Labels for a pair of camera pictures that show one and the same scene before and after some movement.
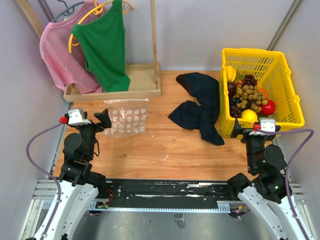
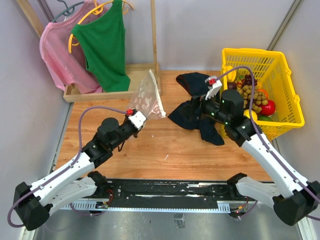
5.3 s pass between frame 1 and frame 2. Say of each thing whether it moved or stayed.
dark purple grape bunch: stayed
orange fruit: stayed
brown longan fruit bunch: stayed
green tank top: stayed
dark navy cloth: stayed
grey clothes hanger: stayed
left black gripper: moved
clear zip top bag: moved
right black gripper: moved
